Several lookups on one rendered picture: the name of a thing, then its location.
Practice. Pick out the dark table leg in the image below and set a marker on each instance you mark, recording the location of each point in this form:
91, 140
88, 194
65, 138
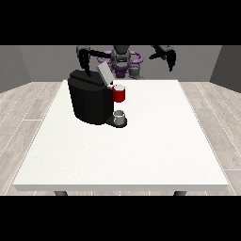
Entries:
61, 193
180, 193

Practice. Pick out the pale grey machine lid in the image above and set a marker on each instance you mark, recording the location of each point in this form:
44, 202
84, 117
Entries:
105, 72

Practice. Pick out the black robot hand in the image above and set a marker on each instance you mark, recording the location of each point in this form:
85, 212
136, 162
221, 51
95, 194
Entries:
84, 61
172, 59

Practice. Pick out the small grey cup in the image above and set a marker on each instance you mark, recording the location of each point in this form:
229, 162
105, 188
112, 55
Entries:
119, 118

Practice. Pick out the red pod holder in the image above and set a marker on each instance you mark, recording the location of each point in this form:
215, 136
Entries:
119, 96

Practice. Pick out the black coffee machine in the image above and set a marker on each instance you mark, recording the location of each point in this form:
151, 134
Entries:
89, 100

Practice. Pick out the grey robot trunk purple rings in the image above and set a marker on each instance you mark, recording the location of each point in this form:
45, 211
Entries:
120, 55

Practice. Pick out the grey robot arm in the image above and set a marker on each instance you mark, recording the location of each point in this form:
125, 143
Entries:
79, 48
168, 48

